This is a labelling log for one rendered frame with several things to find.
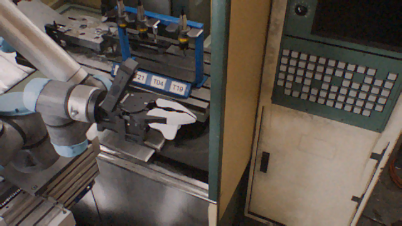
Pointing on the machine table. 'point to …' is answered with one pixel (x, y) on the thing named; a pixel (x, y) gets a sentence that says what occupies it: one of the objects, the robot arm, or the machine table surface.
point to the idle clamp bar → (149, 43)
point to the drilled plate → (96, 43)
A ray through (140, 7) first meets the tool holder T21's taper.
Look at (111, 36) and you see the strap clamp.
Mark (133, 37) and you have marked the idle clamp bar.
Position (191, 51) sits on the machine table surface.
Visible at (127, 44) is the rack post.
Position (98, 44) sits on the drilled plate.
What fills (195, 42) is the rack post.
